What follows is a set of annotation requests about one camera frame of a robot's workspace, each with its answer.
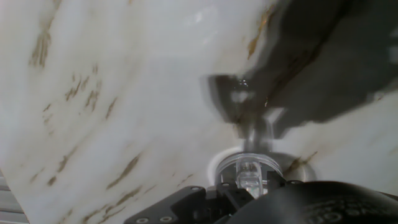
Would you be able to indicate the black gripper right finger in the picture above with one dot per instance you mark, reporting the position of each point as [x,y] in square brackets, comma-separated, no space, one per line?
[276,180]

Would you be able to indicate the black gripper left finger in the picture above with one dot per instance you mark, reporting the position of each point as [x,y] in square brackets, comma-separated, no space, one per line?
[192,208]

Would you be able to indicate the clear glass mug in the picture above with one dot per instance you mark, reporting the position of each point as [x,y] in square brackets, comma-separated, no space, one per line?
[248,177]

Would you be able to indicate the white marble pattern board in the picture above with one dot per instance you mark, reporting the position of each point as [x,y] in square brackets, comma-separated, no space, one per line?
[124,93]

